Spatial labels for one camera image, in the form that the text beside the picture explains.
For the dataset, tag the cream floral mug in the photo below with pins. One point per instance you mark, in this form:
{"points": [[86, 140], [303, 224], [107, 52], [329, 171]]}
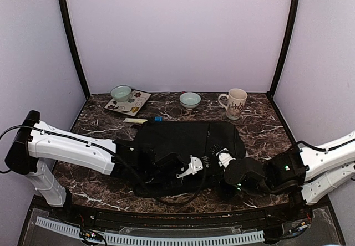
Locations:
{"points": [[236, 99]]}

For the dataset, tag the pale green bowl centre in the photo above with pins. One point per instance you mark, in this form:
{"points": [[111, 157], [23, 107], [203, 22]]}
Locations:
{"points": [[190, 100]]}

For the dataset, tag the yellow highlighter pen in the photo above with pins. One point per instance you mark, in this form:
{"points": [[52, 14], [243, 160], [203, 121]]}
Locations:
{"points": [[135, 121]]}

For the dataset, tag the floral square plate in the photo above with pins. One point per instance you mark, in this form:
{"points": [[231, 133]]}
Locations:
{"points": [[132, 106]]}

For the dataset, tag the black left frame post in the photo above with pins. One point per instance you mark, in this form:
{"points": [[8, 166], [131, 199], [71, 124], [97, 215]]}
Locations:
{"points": [[73, 47]]}

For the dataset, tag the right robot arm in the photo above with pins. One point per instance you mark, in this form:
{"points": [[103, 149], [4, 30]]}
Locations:
{"points": [[306, 173]]}

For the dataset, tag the white slotted cable duct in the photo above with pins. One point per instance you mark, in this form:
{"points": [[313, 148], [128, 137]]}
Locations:
{"points": [[139, 236]]}

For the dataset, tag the pale green bowl on plate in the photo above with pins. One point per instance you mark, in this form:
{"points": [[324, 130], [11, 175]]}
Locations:
{"points": [[121, 93]]}

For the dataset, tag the black frame post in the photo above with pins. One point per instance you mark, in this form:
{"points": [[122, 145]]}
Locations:
{"points": [[73, 47], [284, 48]]}

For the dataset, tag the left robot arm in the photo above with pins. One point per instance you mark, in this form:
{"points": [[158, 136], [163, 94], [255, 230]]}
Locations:
{"points": [[35, 141]]}

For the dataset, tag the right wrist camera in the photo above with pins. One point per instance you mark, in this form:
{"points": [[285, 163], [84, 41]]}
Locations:
{"points": [[223, 155]]}

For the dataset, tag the black right frame post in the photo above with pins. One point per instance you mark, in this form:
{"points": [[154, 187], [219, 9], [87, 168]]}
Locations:
{"points": [[284, 48]]}

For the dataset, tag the black student backpack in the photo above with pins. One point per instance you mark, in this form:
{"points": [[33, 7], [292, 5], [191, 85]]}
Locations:
{"points": [[165, 148]]}

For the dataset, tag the blue capped black marker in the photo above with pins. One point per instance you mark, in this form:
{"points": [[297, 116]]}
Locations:
{"points": [[154, 119]]}

